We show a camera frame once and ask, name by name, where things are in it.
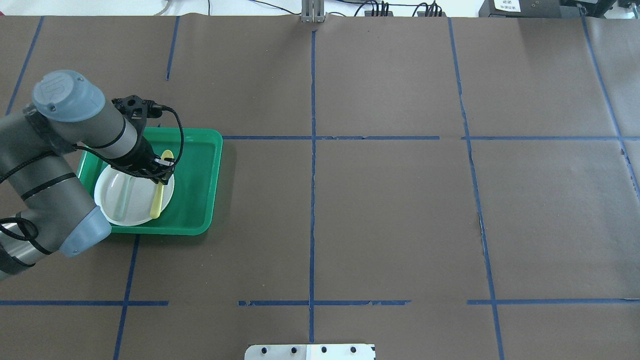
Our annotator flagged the white camera pedestal column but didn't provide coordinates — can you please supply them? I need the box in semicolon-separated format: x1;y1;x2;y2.
244;343;377;360

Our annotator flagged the yellow plastic spoon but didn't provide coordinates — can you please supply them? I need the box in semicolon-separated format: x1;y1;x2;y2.
150;149;174;220

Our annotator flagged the black computer box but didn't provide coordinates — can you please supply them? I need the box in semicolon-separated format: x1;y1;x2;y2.
478;0;562;19

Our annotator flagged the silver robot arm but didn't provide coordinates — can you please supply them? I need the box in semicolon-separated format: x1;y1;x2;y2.
0;69;179;280

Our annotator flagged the green plastic tray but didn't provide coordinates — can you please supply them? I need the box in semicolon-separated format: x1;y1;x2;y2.
77;127;223;236

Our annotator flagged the aluminium frame post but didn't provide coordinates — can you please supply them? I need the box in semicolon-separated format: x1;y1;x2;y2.
300;0;327;24

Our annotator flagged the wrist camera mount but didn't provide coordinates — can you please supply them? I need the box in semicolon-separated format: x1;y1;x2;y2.
110;95;163;133

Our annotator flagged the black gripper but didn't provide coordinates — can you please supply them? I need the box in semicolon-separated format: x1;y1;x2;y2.
118;136;176;185

